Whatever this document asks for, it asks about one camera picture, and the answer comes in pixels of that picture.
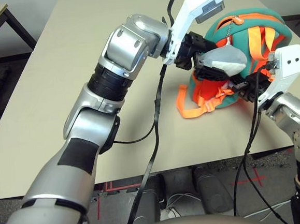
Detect white floor cable bundle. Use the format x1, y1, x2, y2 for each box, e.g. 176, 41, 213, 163
242, 200, 297, 220

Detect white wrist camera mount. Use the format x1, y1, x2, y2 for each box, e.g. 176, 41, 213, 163
156, 0, 233, 67
252, 43, 300, 110

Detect green and orange backpack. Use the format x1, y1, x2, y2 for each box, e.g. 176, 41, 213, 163
169, 3, 300, 121

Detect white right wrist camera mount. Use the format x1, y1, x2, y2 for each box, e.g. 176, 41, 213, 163
252, 43, 300, 110

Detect grey robot left leg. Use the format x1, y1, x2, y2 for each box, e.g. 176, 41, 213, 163
128, 175, 167, 224

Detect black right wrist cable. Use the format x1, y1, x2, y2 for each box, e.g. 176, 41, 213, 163
221, 64, 290, 224

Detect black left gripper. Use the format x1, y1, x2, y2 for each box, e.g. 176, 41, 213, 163
172, 28, 232, 85

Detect grey robot leg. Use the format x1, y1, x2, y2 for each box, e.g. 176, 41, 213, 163
128, 175, 167, 224
191, 163, 234, 216

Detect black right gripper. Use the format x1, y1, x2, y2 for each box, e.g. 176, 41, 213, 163
229, 69, 276, 104

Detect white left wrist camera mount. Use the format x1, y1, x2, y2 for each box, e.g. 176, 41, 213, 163
156, 0, 233, 67

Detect grey white plush toy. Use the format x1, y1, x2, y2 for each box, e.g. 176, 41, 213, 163
201, 44, 249, 79

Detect thin white floor cable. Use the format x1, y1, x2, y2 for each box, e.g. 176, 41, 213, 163
165, 190, 208, 218

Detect black-framed side table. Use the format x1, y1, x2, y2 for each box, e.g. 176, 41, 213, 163
0, 1, 39, 63

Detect grey robot right leg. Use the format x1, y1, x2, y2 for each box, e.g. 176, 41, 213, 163
191, 163, 234, 216

